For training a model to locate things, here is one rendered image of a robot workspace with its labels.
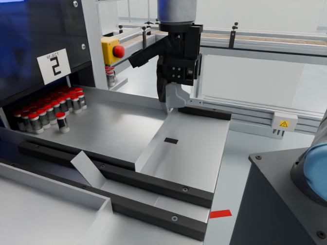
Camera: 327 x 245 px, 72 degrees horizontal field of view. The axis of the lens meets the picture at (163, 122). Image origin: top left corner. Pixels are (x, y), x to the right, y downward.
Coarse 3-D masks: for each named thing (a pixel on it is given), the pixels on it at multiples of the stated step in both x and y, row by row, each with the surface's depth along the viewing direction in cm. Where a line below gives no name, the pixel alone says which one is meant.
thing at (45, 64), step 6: (48, 54) 49; (54, 54) 51; (60, 54) 52; (66, 54) 54; (42, 60) 48; (48, 60) 49; (54, 60) 51; (60, 60) 53; (66, 60) 54; (42, 66) 48; (48, 66) 50; (60, 66) 53; (66, 66) 55; (42, 72) 48; (48, 72) 50; (66, 72) 55; (48, 78) 50; (54, 78) 52
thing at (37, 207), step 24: (0, 168) 39; (0, 192) 38; (24, 192) 38; (48, 192) 38; (72, 192) 35; (0, 216) 34; (24, 216) 34; (48, 216) 34; (72, 216) 34; (96, 216) 30; (0, 240) 31; (24, 240) 31; (48, 240) 31; (72, 240) 31
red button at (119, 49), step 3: (117, 45) 71; (120, 45) 71; (117, 48) 70; (120, 48) 70; (123, 48) 72; (114, 51) 71; (117, 51) 70; (120, 51) 70; (123, 51) 72; (117, 54) 71; (120, 54) 71; (123, 54) 72; (117, 57) 72; (120, 57) 72
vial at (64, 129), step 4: (64, 116) 51; (60, 120) 51; (64, 120) 51; (60, 124) 51; (64, 124) 52; (68, 124) 53; (60, 128) 52; (64, 128) 52; (68, 128) 53; (60, 132) 53; (64, 132) 52
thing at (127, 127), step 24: (96, 96) 69; (120, 96) 65; (144, 96) 62; (72, 120) 58; (96, 120) 58; (120, 120) 58; (144, 120) 58; (168, 120) 54; (48, 144) 45; (72, 144) 49; (96, 144) 49; (120, 144) 49; (144, 144) 49
